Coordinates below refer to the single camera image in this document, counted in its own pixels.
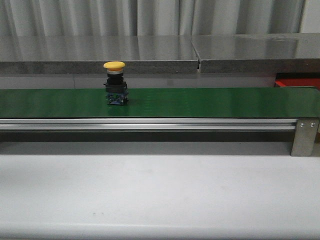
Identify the grey stone counter slab left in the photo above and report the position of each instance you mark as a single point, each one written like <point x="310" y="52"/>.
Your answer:
<point x="87" y="54"/>

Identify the grey stone counter slab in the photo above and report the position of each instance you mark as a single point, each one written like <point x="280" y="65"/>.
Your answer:
<point x="258" y="53"/>
<point x="87" y="54"/>

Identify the green conveyor belt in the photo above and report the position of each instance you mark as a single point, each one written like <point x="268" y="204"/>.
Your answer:
<point x="239" y="102"/>

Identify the red plastic tray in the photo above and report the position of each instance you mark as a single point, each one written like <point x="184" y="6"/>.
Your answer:
<point x="298" y="82"/>

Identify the grey stone counter slab right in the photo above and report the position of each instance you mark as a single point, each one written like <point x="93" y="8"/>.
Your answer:
<point x="258" y="53"/>

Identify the white pleated curtain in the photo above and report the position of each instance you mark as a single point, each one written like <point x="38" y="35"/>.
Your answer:
<point x="149" y="17"/>

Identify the steel conveyor support bracket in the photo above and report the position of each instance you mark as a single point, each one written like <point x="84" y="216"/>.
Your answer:
<point x="304" y="138"/>

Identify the aluminium conveyor side rail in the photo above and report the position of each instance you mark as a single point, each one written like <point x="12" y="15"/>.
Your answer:
<point x="145" y="124"/>

